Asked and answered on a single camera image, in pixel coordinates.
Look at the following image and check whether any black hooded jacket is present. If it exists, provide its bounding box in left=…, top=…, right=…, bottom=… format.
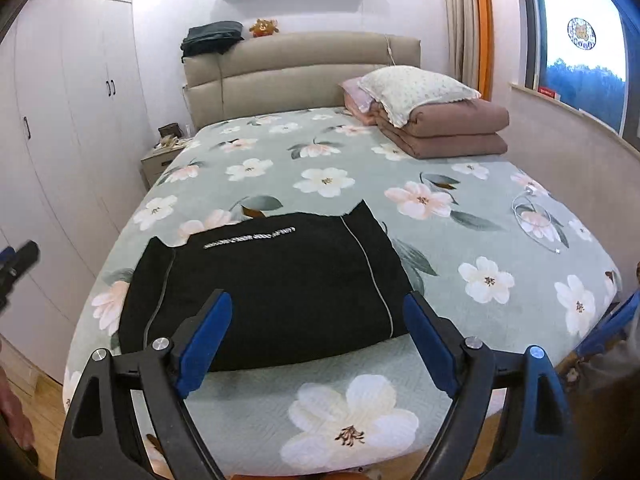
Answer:
left=117, top=203, right=411, bottom=372

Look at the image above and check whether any person's left hand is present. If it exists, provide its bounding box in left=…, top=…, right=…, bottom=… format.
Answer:
left=0, top=368, right=35, bottom=451

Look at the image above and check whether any floral green bed sheet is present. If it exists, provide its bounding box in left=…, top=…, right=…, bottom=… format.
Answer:
left=63, top=108, right=622, bottom=476

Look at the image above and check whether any white wardrobe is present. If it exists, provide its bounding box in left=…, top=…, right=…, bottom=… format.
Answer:
left=1, top=0, right=154, bottom=379

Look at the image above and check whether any bedside table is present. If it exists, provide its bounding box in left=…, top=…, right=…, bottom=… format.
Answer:
left=140, top=122, right=190, bottom=188

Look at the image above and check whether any folded brown quilt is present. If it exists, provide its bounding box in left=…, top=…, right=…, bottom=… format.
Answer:
left=370, top=99, right=510, bottom=159

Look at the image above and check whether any pink folded blanket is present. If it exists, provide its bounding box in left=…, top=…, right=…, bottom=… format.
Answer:
left=340, top=77, right=378, bottom=126

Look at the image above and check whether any beige padded headboard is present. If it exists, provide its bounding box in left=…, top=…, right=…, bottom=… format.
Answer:
left=183, top=32, right=422, bottom=129

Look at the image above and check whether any white floral pillow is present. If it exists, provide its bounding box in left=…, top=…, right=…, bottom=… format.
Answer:
left=358, top=65, right=482, bottom=127

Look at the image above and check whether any dark green folded cloth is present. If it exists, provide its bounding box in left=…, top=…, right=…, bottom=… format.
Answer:
left=180, top=21, right=243, bottom=58

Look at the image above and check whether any orange plush toy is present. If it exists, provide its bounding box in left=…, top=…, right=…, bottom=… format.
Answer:
left=250, top=18, right=279, bottom=38

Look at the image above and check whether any beige curtain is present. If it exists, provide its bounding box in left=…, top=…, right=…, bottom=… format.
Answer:
left=445, top=0, right=495, bottom=101

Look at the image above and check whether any window with blue frame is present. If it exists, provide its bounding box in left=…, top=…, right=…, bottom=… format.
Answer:
left=522, top=0, right=639, bottom=148

